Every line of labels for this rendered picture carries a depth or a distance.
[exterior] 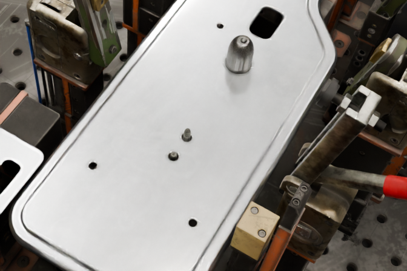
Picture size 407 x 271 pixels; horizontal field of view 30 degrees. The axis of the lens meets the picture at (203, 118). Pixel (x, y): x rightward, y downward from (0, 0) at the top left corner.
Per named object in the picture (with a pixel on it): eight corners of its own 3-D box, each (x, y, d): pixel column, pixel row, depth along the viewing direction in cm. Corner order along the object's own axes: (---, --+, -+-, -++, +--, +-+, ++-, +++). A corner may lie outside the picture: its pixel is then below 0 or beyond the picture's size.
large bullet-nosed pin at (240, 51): (231, 55, 97) (238, 23, 91) (253, 67, 96) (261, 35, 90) (219, 72, 95) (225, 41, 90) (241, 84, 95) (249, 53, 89)
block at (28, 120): (28, 170, 117) (4, 67, 93) (89, 205, 115) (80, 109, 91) (-11, 219, 112) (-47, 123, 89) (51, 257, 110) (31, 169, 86)
